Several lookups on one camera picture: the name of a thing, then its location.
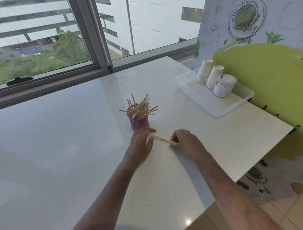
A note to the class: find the wooden stir stick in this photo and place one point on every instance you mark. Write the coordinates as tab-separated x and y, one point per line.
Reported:
162	138

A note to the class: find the person's right forearm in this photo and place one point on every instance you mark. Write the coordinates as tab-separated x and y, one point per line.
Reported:
236	197

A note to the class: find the person's left forearm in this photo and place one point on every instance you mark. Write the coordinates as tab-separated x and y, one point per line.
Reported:
104	198

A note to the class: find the person's right fingers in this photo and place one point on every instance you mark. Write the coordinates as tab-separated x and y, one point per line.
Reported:
174	139

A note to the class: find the clear plastic tray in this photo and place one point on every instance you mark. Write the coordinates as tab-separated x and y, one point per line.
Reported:
213	94

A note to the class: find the person's left hand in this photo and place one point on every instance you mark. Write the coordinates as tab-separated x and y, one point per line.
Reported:
139	143

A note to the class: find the white jar with label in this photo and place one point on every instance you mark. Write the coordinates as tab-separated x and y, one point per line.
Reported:
224	85

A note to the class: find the stack of white paper cups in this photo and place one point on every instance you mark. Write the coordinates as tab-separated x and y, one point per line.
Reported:
204	70
214	76

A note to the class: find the person's left thumb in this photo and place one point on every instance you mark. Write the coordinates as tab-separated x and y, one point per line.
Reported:
150	142

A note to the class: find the person's right hand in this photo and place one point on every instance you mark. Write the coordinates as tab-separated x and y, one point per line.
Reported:
187	143

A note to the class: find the bunch of wooden stir sticks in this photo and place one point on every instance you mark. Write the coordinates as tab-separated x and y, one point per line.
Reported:
139	107

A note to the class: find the grey window frame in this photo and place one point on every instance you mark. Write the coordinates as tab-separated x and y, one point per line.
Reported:
94	59

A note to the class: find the purple mesh cup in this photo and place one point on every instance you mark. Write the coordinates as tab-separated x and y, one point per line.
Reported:
138	121

